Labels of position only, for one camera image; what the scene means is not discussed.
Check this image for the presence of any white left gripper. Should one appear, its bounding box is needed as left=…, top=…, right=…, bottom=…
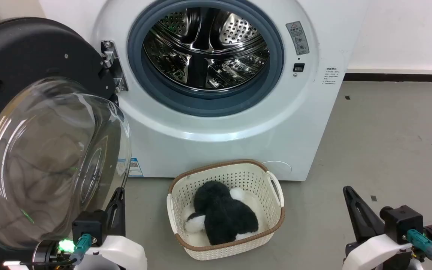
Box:
left=74, top=187, right=147, bottom=270

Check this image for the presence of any blue and white sticker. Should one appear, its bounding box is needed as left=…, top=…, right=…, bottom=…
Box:
left=128, top=157, right=144, bottom=178

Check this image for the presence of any cream perforated laundry basket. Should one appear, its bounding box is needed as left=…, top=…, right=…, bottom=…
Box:
left=166, top=159, right=286, bottom=261

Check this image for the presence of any black wall baseboard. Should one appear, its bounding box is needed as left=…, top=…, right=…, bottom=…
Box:
left=343, top=73, right=432, bottom=83

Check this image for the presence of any metal door hinge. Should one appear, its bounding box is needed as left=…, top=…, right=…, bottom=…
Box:
left=100, top=40, right=129, bottom=94

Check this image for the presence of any right cable with teal plug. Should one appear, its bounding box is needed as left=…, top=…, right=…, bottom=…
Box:
left=406, top=229, right=432, bottom=270

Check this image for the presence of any cable with teal plug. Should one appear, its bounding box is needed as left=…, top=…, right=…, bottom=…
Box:
left=406, top=229, right=432, bottom=270
left=20, top=233, right=93, bottom=268

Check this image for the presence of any small printed text label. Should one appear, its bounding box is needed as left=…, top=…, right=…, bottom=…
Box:
left=322, top=67, right=339, bottom=86

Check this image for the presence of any black and white plush toy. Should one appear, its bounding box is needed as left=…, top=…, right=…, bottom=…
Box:
left=184, top=180, right=260, bottom=246

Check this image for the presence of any grey warning sticker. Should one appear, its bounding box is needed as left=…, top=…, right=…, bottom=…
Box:
left=286, top=21, right=310, bottom=56

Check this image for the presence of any round white filter cover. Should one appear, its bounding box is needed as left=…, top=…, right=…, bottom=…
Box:
left=264, top=161, right=294, bottom=181

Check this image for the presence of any left cable with teal plug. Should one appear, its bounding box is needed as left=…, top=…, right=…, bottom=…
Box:
left=20, top=233, right=93, bottom=268

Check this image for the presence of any white front-load washing machine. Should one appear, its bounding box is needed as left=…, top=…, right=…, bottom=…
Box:
left=38, top=0, right=370, bottom=182

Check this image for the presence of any black round glass washer door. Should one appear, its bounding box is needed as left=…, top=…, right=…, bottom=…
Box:
left=0, top=17, right=132, bottom=270

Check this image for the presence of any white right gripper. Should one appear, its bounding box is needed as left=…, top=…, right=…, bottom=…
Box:
left=342, top=186, right=414, bottom=270

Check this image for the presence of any stainless steel washer drum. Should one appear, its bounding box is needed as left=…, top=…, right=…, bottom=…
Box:
left=142, top=7, right=271, bottom=91

